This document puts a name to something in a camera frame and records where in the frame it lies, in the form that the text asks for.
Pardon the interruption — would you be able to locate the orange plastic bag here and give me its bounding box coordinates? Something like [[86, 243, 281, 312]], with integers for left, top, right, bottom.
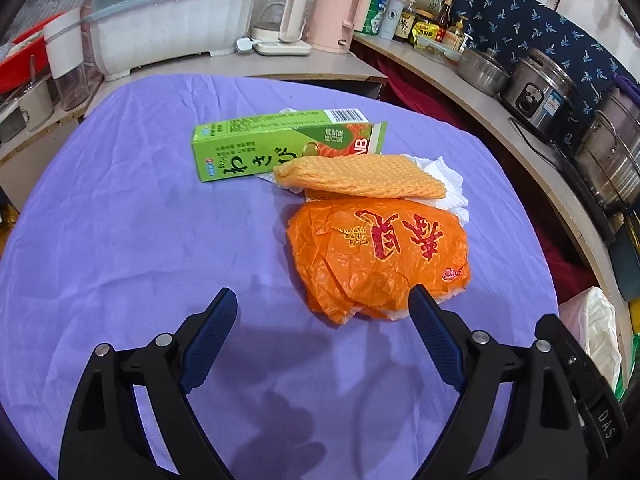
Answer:
[[286, 198, 471, 325]]

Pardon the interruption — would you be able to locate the white lined trash bin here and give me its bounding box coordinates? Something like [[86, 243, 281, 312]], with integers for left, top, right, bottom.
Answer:
[[559, 287, 622, 390]]

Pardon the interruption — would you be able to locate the black induction cooker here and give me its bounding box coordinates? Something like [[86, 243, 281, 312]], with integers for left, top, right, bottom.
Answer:
[[547, 143, 615, 246]]

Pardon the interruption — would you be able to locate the orange waffle dishcloth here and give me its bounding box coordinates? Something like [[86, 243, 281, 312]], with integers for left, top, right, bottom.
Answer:
[[273, 154, 447, 200]]

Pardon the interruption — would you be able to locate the green wasabi box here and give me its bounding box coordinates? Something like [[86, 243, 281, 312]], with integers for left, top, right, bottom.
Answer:
[[191, 108, 387, 182]]

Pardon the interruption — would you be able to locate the large steel steamer pot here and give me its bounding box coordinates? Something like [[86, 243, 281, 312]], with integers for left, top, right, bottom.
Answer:
[[574, 87, 639, 216]]

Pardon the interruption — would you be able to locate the steel rice cooker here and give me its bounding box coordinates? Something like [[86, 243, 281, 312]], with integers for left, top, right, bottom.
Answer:
[[500, 48, 577, 143]]

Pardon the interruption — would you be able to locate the small steel pot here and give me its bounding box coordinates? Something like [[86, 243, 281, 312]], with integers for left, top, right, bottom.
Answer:
[[457, 48, 511, 98]]

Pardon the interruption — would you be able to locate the purple cloth on steamer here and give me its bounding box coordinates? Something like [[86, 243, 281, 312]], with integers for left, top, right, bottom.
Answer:
[[613, 74, 640, 106]]

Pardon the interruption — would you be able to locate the white power plug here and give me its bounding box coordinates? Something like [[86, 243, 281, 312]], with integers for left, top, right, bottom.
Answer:
[[235, 37, 255, 54]]

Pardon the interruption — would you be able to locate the red plastic basket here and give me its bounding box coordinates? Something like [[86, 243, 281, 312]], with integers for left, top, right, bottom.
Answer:
[[0, 13, 61, 94]]

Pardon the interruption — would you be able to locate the yellow seasoning packet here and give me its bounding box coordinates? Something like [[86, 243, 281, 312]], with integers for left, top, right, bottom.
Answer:
[[409, 21, 442, 46]]

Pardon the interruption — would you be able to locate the white canister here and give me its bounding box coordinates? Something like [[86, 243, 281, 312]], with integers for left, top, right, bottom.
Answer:
[[43, 8, 89, 110]]

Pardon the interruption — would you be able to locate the dark soy sauce bottle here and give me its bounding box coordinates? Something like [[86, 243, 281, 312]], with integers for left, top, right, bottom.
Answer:
[[394, 0, 416, 42]]

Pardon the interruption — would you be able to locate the green white can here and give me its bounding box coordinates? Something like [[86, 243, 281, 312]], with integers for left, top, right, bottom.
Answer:
[[361, 0, 388, 36]]

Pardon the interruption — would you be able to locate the dish rack with grey lid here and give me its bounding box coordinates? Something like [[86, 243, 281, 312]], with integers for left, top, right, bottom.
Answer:
[[87, 0, 255, 80]]

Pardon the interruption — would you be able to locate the white bottle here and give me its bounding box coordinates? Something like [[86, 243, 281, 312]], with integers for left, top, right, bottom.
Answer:
[[378, 0, 405, 40]]

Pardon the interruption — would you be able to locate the white glass kettle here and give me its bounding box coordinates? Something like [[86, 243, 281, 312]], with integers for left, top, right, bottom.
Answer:
[[250, 0, 311, 56]]

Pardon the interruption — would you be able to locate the pink electric kettle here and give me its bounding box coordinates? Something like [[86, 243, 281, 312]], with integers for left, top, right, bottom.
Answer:
[[305, 0, 371, 54]]

